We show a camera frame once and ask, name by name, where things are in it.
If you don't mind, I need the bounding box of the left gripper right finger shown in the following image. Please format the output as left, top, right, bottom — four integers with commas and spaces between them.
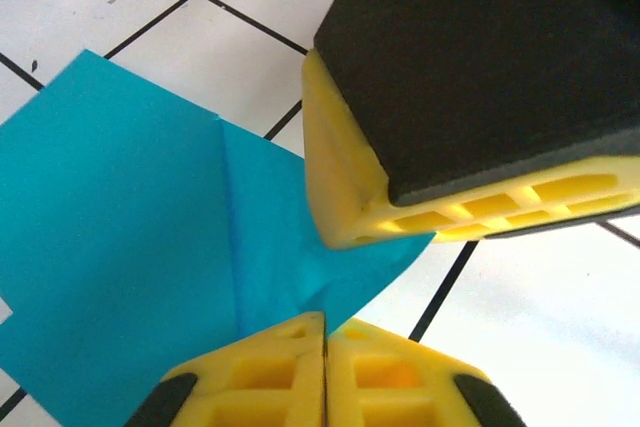
325, 316, 526, 427

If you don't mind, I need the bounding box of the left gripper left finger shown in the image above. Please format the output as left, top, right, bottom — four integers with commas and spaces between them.
124, 310, 326, 427

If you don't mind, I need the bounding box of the blue paper sheet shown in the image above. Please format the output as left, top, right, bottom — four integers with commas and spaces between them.
0, 49, 434, 427

